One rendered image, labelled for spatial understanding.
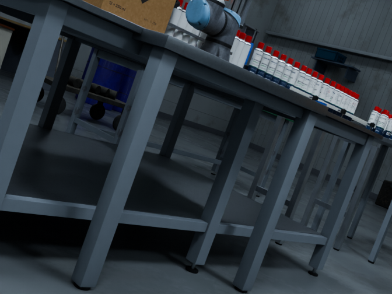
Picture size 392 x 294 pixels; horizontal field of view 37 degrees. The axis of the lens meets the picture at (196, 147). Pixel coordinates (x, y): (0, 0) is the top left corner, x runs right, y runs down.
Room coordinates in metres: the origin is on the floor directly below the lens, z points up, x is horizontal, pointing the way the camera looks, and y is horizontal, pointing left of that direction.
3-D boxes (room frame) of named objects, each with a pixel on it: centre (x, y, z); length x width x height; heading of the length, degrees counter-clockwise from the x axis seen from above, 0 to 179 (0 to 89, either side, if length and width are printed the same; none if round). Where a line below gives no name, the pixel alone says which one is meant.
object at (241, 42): (3.10, -0.03, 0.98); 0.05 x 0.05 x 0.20
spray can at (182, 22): (2.78, 0.26, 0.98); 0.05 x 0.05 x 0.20
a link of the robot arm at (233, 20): (2.48, 0.07, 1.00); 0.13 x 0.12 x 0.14; 141
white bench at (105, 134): (5.03, 0.14, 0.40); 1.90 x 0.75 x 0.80; 135
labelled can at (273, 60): (3.34, -0.24, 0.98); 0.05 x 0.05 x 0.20
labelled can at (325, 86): (3.77, -0.65, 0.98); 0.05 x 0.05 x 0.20
